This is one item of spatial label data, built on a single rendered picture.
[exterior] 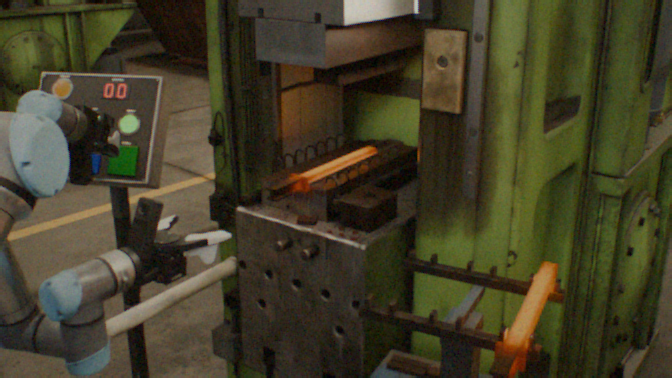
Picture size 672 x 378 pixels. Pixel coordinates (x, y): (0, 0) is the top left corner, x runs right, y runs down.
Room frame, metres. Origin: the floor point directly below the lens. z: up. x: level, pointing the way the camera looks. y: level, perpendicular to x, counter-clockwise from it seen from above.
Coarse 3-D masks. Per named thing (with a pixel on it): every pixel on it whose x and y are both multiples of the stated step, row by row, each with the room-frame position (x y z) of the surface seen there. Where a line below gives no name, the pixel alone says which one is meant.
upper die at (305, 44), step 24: (264, 24) 1.62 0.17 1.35; (288, 24) 1.58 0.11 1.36; (312, 24) 1.54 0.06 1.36; (360, 24) 1.63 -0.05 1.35; (384, 24) 1.71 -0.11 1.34; (408, 24) 1.80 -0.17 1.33; (264, 48) 1.62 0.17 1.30; (288, 48) 1.58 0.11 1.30; (312, 48) 1.54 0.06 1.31; (336, 48) 1.56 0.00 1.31; (360, 48) 1.63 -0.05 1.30; (384, 48) 1.71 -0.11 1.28
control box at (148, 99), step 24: (72, 96) 1.81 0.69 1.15; (96, 96) 1.80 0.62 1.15; (144, 96) 1.78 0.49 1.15; (168, 96) 1.82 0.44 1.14; (120, 120) 1.75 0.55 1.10; (144, 120) 1.74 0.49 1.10; (168, 120) 1.81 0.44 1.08; (120, 144) 1.72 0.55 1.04; (144, 144) 1.71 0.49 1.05; (144, 168) 1.68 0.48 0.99
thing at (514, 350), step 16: (544, 272) 1.20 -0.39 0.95; (544, 288) 1.14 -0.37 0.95; (528, 304) 1.08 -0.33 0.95; (528, 320) 1.03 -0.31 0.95; (512, 336) 0.98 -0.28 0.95; (528, 336) 0.99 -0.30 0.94; (496, 352) 0.94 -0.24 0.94; (512, 352) 0.92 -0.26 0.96; (496, 368) 0.88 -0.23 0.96; (512, 368) 0.93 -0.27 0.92
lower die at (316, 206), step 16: (352, 144) 1.93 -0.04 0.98; (368, 144) 1.90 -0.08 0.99; (400, 144) 1.88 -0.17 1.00; (320, 160) 1.75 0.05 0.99; (384, 160) 1.75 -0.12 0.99; (400, 160) 1.79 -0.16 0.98; (416, 160) 1.86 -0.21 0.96; (272, 176) 1.66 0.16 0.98; (288, 176) 1.63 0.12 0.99; (320, 176) 1.60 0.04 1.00; (352, 176) 1.62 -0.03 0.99; (304, 192) 1.56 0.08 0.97; (320, 192) 1.53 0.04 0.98; (304, 208) 1.56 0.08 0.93; (320, 208) 1.53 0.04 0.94
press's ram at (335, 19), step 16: (240, 0) 1.66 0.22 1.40; (256, 0) 1.64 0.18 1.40; (272, 0) 1.61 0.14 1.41; (288, 0) 1.58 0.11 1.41; (304, 0) 1.56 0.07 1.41; (320, 0) 1.53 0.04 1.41; (336, 0) 1.51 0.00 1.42; (352, 0) 1.52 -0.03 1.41; (368, 0) 1.56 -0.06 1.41; (384, 0) 1.62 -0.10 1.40; (400, 0) 1.67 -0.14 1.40; (256, 16) 1.64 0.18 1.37; (272, 16) 1.61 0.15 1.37; (288, 16) 1.58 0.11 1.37; (304, 16) 1.56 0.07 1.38; (320, 16) 1.55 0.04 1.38; (336, 16) 1.51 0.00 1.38; (352, 16) 1.52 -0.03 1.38; (368, 16) 1.57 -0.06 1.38; (384, 16) 1.62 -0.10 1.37
